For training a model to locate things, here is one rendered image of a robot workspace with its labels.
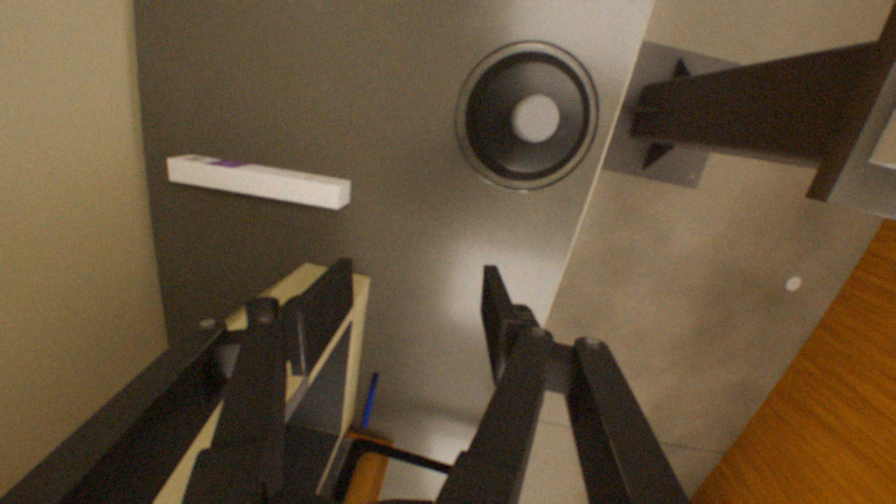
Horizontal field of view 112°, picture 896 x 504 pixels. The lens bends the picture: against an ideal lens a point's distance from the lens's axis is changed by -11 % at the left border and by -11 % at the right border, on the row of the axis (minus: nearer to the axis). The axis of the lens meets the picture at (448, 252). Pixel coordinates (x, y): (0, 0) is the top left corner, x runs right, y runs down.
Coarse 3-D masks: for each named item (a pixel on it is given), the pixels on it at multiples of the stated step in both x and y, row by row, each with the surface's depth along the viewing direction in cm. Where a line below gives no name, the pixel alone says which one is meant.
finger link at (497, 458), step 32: (512, 352) 11; (544, 352) 11; (512, 384) 10; (544, 384) 11; (512, 416) 8; (480, 448) 7; (512, 448) 7; (448, 480) 6; (480, 480) 6; (512, 480) 6
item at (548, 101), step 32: (512, 64) 23; (544, 64) 23; (480, 96) 24; (512, 96) 23; (544, 96) 21; (576, 96) 23; (480, 128) 24; (512, 128) 24; (544, 128) 21; (576, 128) 24; (480, 160) 26; (512, 160) 25; (544, 160) 25
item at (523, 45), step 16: (496, 48) 24; (512, 48) 24; (528, 48) 23; (544, 48) 23; (560, 48) 23; (480, 64) 24; (576, 64) 24; (464, 80) 25; (592, 80) 24; (464, 96) 25; (592, 96) 24; (464, 112) 25; (592, 112) 25; (464, 128) 26; (592, 128) 25; (464, 144) 26; (592, 144) 25; (576, 160) 26; (480, 176) 27; (496, 176) 27; (560, 176) 26
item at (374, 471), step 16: (368, 464) 59; (384, 464) 60; (400, 464) 60; (336, 480) 54; (352, 480) 55; (368, 480) 56; (384, 480) 57; (400, 480) 58; (416, 480) 59; (432, 480) 60; (352, 496) 53; (368, 496) 54; (384, 496) 54; (400, 496) 55; (416, 496) 56; (432, 496) 57
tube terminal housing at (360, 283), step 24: (312, 264) 56; (288, 288) 48; (360, 288) 52; (240, 312) 50; (360, 312) 55; (336, 336) 44; (360, 336) 59; (288, 384) 33; (192, 456) 24; (168, 480) 22
